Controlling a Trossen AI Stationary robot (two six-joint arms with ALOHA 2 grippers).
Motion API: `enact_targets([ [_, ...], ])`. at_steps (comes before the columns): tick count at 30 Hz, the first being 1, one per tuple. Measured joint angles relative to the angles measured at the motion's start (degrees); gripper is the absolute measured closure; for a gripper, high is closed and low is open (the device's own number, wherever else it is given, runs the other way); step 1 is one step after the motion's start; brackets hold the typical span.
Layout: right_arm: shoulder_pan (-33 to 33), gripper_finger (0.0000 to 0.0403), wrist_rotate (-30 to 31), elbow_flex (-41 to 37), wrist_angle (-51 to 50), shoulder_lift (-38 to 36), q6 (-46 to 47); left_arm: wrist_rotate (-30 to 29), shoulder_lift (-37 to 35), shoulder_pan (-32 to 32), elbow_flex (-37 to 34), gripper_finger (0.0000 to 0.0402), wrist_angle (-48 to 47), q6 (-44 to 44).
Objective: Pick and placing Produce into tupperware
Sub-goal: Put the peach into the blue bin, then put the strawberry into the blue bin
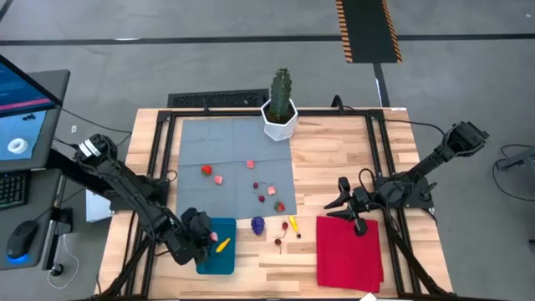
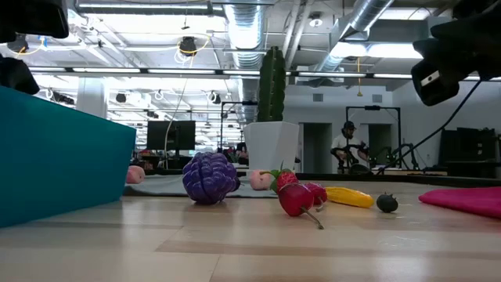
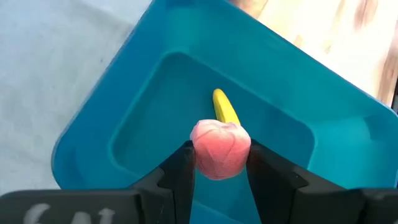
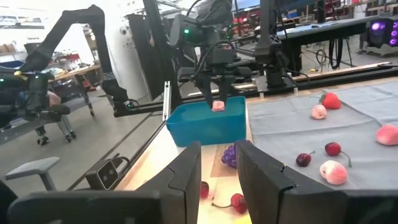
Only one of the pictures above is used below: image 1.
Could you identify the green cactus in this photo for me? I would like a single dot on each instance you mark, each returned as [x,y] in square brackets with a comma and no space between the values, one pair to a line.
[280,92]

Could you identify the white paper slip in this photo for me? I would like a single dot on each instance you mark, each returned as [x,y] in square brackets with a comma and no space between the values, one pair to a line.
[368,297]

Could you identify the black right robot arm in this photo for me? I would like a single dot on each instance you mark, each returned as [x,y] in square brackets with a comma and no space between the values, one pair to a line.
[426,165]

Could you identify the white hexagonal plant pot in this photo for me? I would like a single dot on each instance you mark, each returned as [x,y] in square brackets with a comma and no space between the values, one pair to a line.
[278,131]

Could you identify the grey floor stand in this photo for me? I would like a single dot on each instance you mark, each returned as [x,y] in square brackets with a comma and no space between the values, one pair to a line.
[520,159]

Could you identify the small pink candy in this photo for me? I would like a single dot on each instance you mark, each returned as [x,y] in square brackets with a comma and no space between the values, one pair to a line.
[271,190]

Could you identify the black keyboard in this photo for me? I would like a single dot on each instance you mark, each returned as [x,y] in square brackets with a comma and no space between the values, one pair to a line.
[12,188]

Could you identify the black floor grate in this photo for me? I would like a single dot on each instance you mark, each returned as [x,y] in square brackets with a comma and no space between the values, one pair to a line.
[217,99]

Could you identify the red toy cherry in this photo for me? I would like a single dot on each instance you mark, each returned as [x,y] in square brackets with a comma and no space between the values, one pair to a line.
[261,198]
[285,226]
[255,185]

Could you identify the red folded cloth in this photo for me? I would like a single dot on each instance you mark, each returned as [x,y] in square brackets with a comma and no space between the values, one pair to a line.
[347,259]

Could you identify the grey cloth mat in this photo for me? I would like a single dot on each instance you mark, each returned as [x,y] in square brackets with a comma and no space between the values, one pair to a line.
[234,142]

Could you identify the grey side desk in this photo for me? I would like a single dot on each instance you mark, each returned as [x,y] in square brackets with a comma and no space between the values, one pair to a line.
[52,83]

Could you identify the computer monitor with blue screen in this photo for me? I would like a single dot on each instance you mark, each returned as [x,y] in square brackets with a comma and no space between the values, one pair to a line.
[21,125]

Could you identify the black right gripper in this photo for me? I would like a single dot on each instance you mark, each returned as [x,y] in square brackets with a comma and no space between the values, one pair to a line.
[363,202]

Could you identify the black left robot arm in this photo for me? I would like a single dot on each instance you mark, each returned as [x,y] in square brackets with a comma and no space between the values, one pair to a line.
[125,184]

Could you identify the purple toy grape bunch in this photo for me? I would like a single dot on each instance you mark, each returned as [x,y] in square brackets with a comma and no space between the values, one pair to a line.
[258,225]

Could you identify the white box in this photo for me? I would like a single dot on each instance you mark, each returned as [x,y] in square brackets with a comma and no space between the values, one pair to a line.
[96,209]

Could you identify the black aluminium table frame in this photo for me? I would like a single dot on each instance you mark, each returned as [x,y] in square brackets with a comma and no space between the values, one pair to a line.
[271,113]

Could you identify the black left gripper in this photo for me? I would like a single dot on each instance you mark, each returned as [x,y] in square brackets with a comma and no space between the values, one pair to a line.
[194,221]

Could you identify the teal plastic tupperware container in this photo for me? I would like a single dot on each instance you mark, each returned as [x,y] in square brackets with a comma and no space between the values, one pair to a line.
[223,263]

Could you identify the black orange striped floor mat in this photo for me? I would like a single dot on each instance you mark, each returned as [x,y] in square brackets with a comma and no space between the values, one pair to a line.
[368,29]

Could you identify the black computer mouse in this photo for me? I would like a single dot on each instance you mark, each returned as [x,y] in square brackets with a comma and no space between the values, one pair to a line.
[21,238]

